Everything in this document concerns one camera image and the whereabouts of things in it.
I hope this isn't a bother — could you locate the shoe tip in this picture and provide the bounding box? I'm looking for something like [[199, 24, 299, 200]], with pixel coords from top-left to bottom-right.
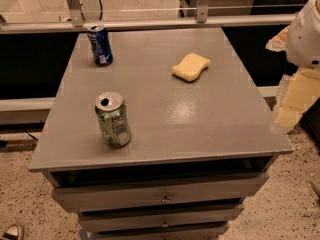
[[0, 224, 24, 240]]

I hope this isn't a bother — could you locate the middle grey drawer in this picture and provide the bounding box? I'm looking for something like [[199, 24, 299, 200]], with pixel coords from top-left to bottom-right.
[[79, 204, 244, 232]]

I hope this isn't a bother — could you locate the grey drawer cabinet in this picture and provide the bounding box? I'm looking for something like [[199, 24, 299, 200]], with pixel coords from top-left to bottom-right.
[[28, 27, 295, 240]]

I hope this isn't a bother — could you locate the yellow sponge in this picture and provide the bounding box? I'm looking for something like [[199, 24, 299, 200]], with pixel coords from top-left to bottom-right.
[[171, 53, 211, 82]]

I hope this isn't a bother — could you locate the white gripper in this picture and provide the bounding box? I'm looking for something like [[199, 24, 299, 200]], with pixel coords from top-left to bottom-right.
[[265, 0, 320, 129]]

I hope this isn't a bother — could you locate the grey drawer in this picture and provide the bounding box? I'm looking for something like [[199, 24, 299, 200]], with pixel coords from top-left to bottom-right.
[[79, 204, 244, 232], [95, 223, 229, 240], [52, 172, 269, 212]]

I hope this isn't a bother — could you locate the blue soda can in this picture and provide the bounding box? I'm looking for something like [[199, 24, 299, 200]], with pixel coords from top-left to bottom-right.
[[87, 24, 113, 66]]

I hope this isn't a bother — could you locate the bottom grey drawer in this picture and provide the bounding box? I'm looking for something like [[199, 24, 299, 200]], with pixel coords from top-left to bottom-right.
[[95, 223, 229, 240]]

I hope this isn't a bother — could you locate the top grey drawer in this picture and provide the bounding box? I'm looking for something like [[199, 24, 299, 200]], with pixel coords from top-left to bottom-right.
[[52, 172, 269, 212]]

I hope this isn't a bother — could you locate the green soda can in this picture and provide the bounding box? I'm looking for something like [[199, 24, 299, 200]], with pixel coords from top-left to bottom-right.
[[95, 92, 131, 149]]

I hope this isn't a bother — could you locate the metal railing frame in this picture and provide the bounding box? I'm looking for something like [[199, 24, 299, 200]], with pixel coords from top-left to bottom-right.
[[0, 0, 308, 34]]

